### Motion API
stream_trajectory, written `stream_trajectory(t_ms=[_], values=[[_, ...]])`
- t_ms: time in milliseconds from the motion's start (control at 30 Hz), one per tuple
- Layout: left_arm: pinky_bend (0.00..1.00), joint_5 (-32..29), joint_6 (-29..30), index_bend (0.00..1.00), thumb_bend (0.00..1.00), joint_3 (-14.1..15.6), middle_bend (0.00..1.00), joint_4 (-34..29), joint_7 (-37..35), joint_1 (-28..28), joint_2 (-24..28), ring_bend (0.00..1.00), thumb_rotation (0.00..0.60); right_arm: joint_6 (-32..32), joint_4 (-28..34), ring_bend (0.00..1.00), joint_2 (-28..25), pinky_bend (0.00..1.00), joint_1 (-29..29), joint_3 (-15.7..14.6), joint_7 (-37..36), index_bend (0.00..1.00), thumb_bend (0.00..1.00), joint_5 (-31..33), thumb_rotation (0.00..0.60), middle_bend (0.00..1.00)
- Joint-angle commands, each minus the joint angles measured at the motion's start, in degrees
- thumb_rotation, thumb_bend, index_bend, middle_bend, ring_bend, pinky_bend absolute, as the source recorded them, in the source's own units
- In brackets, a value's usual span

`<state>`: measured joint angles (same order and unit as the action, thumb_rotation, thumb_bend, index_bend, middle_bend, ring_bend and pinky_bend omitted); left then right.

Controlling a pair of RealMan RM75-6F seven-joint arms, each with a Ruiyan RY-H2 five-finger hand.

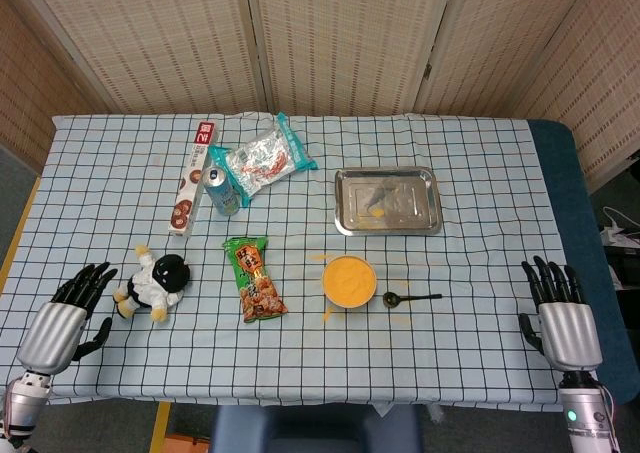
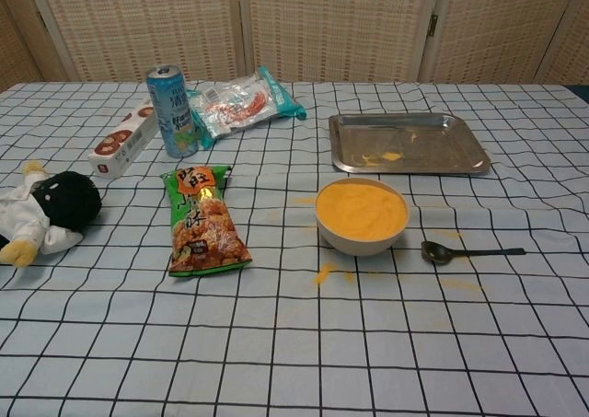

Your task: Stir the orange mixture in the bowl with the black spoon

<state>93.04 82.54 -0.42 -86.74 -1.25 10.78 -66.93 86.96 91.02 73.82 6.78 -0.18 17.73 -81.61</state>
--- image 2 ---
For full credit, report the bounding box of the black plastic spoon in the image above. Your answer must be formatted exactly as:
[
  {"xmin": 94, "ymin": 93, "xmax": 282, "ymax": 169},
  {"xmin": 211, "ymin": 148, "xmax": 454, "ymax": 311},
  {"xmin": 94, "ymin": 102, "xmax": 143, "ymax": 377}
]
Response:
[{"xmin": 420, "ymin": 240, "xmax": 526, "ymax": 266}]

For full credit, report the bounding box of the off-white bowl of orange powder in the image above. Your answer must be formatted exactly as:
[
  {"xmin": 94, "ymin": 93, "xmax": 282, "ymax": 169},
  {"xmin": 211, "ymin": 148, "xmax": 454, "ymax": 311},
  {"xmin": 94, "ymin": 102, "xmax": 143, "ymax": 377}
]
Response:
[{"xmin": 314, "ymin": 178, "xmax": 410, "ymax": 257}]

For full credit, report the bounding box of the metal tray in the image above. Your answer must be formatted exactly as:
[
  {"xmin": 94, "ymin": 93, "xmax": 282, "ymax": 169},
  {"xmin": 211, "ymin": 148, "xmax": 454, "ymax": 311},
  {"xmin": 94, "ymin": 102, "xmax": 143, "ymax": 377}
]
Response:
[{"xmin": 328, "ymin": 112, "xmax": 491, "ymax": 176}]

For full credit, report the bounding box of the green snack bag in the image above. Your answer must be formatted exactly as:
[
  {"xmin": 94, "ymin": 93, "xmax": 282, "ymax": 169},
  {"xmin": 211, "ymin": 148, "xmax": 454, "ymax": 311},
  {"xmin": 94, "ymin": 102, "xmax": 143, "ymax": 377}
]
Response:
[{"xmin": 160, "ymin": 164, "xmax": 253, "ymax": 278}]

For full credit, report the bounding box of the silver teal snack packet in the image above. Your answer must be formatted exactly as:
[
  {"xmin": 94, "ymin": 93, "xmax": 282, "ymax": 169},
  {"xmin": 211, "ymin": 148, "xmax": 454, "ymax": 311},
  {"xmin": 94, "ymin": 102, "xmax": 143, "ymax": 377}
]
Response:
[{"xmin": 186, "ymin": 65, "xmax": 307, "ymax": 150}]

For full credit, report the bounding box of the blue drink can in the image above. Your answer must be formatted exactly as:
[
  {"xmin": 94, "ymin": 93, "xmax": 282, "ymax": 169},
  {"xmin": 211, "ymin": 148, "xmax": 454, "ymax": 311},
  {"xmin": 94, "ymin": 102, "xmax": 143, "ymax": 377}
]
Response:
[{"xmin": 145, "ymin": 64, "xmax": 200, "ymax": 158}]

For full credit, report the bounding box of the blue checkered tablecloth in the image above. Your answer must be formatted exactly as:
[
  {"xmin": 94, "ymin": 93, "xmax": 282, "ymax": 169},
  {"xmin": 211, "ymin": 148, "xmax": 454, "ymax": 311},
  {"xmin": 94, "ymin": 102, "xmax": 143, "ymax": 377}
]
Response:
[{"xmin": 0, "ymin": 81, "xmax": 589, "ymax": 417}]

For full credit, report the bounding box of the woven beige folding screen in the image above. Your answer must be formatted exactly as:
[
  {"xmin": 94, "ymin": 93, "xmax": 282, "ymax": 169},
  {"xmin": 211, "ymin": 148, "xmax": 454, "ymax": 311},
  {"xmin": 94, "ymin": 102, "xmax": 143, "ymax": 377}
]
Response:
[{"xmin": 0, "ymin": 0, "xmax": 589, "ymax": 94}]

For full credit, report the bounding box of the white cookie box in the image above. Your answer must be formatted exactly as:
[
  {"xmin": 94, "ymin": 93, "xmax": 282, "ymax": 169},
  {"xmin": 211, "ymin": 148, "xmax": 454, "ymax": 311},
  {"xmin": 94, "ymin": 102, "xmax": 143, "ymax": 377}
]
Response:
[{"xmin": 87, "ymin": 98, "xmax": 158, "ymax": 180}]

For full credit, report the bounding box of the black-headed plush doll white coat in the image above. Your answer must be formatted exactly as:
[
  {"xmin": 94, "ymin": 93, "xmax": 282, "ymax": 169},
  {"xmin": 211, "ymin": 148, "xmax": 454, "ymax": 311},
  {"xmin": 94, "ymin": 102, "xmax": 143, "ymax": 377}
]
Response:
[{"xmin": 0, "ymin": 159, "xmax": 102, "ymax": 270}]

